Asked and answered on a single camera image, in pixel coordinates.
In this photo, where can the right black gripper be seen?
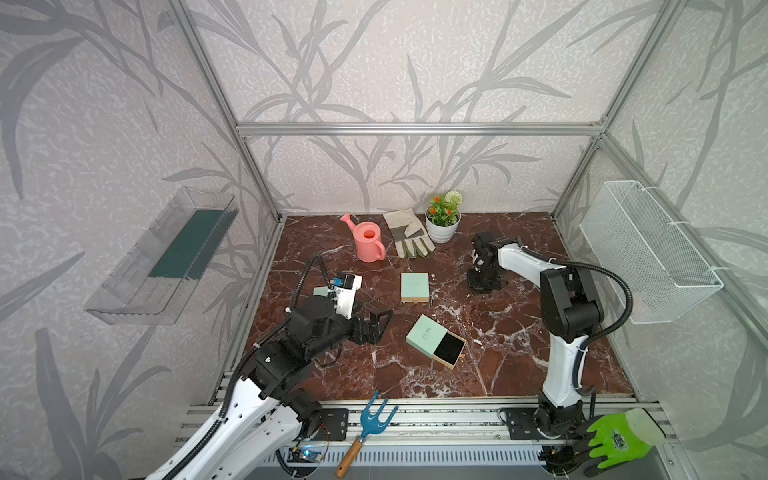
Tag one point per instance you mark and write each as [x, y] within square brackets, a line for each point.
[493, 285]

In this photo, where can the pink watering can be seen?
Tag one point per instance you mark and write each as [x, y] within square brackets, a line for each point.
[367, 237]

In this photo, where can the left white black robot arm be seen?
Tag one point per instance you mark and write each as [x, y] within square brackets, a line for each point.
[264, 407]

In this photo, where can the small circuit board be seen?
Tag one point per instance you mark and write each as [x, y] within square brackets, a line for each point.
[307, 454]

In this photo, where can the white wire mesh basket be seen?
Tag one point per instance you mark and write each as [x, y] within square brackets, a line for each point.
[632, 235]

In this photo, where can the potted plant white pot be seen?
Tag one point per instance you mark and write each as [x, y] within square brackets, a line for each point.
[443, 216]

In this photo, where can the blue garden fork wooden handle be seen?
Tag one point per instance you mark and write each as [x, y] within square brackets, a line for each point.
[371, 424]

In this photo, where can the mint drawer jewelry box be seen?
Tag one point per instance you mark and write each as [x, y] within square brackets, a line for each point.
[436, 342]

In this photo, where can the grey work gloves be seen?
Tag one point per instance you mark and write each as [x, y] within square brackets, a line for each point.
[408, 232]

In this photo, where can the green black garden glove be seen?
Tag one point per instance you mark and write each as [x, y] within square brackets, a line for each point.
[608, 441]

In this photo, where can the clear plastic wall shelf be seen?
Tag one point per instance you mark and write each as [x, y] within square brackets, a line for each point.
[153, 283]

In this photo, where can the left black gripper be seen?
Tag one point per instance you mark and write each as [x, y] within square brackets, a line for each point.
[371, 336]

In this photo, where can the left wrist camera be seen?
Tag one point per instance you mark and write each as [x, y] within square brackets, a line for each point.
[345, 286]

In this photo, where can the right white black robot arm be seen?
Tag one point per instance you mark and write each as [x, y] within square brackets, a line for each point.
[570, 308]

